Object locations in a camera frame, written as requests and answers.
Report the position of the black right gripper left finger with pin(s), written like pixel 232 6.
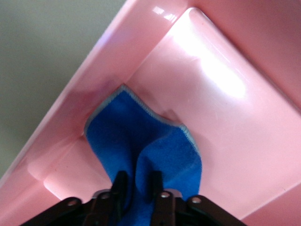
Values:
pixel 118 188

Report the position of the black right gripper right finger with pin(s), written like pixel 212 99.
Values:
pixel 162 200

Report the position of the blue microfibre cloth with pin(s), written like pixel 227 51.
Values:
pixel 145 146

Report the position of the pink plastic bin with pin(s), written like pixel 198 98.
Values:
pixel 211 106

